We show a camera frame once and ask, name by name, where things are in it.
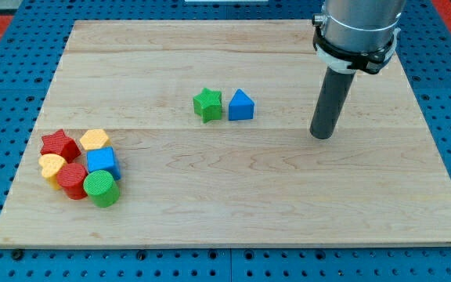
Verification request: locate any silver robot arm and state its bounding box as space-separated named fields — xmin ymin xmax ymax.
xmin=312 ymin=0 xmax=406 ymax=74

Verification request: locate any blue triangle block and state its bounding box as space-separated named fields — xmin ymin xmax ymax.
xmin=228 ymin=89 xmax=255 ymax=121

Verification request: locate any green star block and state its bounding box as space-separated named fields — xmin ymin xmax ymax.
xmin=193 ymin=88 xmax=222 ymax=123

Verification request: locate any light wooden board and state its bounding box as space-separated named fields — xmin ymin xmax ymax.
xmin=0 ymin=20 xmax=451 ymax=249

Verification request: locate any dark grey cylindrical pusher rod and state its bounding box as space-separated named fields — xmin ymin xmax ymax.
xmin=309 ymin=67 xmax=355 ymax=139

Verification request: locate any blue cube block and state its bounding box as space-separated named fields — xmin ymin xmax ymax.
xmin=86 ymin=146 xmax=121 ymax=181

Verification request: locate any yellow pentagon block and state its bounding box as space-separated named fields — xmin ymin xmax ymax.
xmin=79 ymin=129 xmax=111 ymax=151

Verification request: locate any green cylinder block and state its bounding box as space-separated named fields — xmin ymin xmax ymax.
xmin=83 ymin=170 xmax=120 ymax=208

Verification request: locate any red cylinder block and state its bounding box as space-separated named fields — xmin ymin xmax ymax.
xmin=57 ymin=163 xmax=88 ymax=200

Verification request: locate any red star block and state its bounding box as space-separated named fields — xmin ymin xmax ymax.
xmin=40 ymin=129 xmax=81 ymax=163

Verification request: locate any yellow heart block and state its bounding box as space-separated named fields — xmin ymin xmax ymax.
xmin=38 ymin=154 xmax=67 ymax=190

